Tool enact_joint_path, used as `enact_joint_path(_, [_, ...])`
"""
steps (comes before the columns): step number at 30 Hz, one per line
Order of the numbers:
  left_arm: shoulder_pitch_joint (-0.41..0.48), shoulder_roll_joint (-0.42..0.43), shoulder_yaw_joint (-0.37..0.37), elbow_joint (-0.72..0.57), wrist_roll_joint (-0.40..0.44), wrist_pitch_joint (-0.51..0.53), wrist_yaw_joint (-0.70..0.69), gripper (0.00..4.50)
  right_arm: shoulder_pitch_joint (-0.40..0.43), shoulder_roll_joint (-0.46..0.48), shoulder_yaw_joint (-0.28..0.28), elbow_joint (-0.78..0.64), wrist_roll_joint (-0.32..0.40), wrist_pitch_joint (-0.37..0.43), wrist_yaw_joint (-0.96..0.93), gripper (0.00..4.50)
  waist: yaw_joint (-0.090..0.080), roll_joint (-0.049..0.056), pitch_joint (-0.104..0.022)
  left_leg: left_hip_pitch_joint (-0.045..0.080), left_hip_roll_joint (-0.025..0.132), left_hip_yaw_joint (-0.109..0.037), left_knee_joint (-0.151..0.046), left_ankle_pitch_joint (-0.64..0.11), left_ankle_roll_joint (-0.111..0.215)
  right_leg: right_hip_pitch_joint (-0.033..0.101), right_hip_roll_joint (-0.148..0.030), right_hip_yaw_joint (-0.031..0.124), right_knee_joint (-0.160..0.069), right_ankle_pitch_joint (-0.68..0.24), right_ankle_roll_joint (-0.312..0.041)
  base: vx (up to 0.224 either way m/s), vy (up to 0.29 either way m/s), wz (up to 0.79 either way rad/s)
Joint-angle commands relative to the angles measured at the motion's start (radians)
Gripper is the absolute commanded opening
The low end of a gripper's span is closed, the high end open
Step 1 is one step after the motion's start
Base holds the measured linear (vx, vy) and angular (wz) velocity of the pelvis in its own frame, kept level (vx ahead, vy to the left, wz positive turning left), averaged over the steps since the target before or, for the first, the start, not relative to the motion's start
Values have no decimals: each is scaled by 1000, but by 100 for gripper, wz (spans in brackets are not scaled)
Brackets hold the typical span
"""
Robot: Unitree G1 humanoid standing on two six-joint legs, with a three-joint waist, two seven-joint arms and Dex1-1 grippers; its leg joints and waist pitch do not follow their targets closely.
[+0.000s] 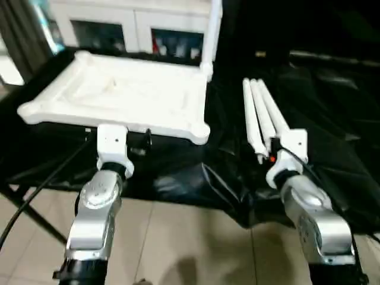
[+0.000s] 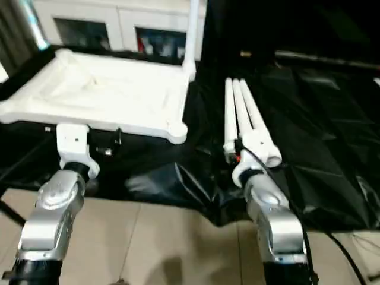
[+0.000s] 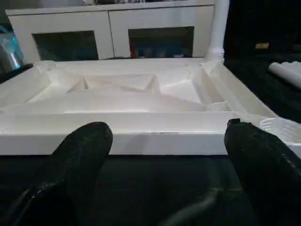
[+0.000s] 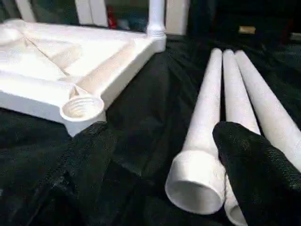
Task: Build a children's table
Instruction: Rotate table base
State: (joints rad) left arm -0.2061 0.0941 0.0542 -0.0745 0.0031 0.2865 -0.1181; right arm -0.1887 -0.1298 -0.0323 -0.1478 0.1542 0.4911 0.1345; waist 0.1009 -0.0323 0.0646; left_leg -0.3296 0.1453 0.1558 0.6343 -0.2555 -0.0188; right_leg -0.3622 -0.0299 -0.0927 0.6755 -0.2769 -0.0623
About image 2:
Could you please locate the black work mat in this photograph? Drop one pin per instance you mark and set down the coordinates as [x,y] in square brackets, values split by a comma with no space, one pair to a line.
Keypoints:
[309,119]

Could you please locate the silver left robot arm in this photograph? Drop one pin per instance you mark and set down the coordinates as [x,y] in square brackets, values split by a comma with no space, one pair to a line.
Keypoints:
[50,219]

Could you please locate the black folding table stand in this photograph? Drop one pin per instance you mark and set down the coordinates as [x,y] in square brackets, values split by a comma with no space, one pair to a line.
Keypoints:
[12,212]

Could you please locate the teal plastic object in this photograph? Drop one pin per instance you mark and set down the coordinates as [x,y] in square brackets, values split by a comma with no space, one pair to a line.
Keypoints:
[32,21]

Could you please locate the grey curtain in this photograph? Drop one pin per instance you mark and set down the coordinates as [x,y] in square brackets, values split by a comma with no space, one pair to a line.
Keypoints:
[12,29]

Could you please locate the silver metal rail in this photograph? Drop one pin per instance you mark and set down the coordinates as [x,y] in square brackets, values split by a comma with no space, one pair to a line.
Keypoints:
[326,59]

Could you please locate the white glass-door cabinet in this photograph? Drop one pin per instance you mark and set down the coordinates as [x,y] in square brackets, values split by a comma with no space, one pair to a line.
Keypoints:
[119,18]

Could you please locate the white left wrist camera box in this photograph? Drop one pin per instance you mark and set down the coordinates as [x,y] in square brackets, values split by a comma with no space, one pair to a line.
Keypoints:
[74,139]

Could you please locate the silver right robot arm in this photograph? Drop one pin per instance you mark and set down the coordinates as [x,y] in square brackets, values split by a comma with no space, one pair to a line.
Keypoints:
[273,219]

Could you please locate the small yellow label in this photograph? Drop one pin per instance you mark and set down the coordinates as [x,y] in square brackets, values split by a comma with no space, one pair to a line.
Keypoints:
[245,54]

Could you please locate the white plastic table top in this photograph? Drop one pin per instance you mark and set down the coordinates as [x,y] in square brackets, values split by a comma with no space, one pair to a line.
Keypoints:
[107,89]

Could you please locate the white plastic table leg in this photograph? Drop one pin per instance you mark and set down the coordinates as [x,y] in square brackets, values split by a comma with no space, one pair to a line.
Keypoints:
[240,110]
[228,113]
[192,35]
[258,124]

